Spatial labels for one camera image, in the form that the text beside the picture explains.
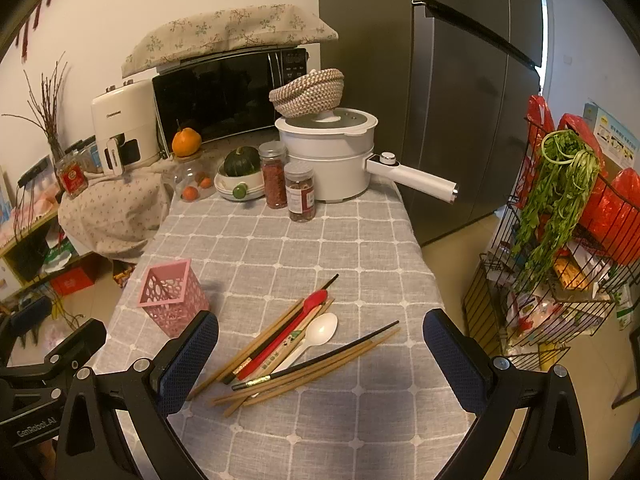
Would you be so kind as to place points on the tall jar of red spice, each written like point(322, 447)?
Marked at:
point(272, 160)

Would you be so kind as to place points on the floral cloth cover on microwave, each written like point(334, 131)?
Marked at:
point(268, 25)

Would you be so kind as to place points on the dried twig bunch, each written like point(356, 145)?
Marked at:
point(43, 101)

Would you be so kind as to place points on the white electric cooking pot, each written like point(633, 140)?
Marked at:
point(339, 146)

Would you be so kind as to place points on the red plastic bags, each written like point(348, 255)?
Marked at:
point(611, 216)

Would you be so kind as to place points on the white plastic spoon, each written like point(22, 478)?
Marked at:
point(319, 331)

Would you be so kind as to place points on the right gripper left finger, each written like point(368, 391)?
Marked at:
point(91, 443)

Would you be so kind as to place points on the dark green squash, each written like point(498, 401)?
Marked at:
point(242, 161)

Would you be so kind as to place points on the clear glass jar with fruit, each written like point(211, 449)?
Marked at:
point(194, 178)

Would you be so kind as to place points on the wooden shelf unit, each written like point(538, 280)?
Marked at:
point(36, 253)

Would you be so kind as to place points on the white stacked bowls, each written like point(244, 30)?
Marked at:
point(224, 185)

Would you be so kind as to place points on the woven rope basket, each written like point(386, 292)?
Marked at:
point(314, 93)

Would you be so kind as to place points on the black microwave oven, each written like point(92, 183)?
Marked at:
point(224, 95)

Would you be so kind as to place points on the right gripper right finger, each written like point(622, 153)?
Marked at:
point(552, 442)

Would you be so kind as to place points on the red gift box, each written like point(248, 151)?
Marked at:
point(74, 280)

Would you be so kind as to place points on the red chinese knot decoration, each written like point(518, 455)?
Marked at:
point(21, 39)

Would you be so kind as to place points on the green lime on bowl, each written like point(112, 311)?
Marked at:
point(240, 191)

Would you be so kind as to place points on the dark grey refrigerator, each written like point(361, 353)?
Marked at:
point(449, 81)

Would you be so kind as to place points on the black wire storage rack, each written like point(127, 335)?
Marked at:
point(583, 288)

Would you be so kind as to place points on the pink perforated utensil holder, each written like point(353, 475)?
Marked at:
point(172, 295)

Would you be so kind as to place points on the short jar with red label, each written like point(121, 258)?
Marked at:
point(299, 189)

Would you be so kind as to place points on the floral cloth over shelf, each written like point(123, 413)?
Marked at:
point(116, 217)

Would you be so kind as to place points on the orange tangerine on jar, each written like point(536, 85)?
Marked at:
point(186, 142)

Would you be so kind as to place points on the wooden chopstick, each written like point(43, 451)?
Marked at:
point(320, 369)
point(310, 367)
point(243, 354)
point(312, 373)

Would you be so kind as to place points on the green leafy vegetable bunch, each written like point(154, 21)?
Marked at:
point(566, 174)

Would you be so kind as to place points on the jar with red gold label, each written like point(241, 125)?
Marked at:
point(71, 176)

